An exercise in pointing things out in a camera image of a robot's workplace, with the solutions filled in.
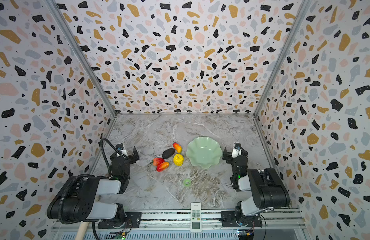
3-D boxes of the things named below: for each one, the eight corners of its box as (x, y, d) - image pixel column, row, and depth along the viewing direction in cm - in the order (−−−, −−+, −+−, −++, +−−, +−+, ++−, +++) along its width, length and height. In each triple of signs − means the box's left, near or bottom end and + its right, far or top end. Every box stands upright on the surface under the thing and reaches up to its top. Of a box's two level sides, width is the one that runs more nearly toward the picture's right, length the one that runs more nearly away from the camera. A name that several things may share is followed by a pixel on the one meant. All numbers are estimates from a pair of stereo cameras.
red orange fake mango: (156, 170, 92) (155, 168, 90) (165, 161, 96) (164, 159, 94) (160, 173, 91) (159, 171, 89) (169, 165, 95) (168, 162, 93)
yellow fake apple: (173, 164, 95) (172, 160, 91) (176, 157, 98) (175, 153, 94) (182, 167, 94) (181, 162, 90) (184, 159, 98) (184, 155, 93)
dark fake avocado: (160, 155, 99) (160, 153, 97) (170, 147, 103) (170, 145, 102) (165, 160, 97) (165, 158, 95) (175, 152, 101) (175, 150, 99)
